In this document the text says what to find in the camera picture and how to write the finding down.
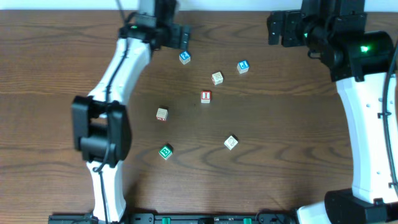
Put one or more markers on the wooden block red X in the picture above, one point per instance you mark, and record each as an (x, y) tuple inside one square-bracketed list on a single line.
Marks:
[(217, 78)]

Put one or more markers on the red letter I block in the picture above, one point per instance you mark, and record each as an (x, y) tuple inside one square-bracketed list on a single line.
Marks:
[(205, 97)]

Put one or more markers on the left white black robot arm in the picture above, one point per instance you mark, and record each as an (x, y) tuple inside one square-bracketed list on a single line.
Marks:
[(101, 127)]

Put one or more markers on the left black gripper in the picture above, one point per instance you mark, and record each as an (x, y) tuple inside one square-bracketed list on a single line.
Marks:
[(181, 36)]

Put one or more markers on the white wooden letter Q block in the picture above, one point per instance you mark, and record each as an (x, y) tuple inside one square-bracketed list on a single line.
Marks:
[(231, 142)]

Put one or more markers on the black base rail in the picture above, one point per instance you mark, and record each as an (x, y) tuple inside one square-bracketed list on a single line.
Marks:
[(149, 218)]

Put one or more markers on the green letter B block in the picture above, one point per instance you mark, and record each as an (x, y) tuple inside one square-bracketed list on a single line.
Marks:
[(166, 151)]

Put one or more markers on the blue number 2 block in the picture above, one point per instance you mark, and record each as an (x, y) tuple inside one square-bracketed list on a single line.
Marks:
[(184, 57)]

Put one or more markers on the plain wooden block red side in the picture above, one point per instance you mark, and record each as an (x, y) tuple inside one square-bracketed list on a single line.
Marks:
[(162, 114)]

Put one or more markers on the blue letter P block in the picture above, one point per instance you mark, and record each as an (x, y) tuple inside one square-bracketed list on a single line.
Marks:
[(243, 66)]

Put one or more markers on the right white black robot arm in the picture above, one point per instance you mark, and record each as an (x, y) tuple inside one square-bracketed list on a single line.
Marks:
[(363, 67)]

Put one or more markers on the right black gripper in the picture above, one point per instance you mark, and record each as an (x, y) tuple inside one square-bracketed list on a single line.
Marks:
[(278, 28)]

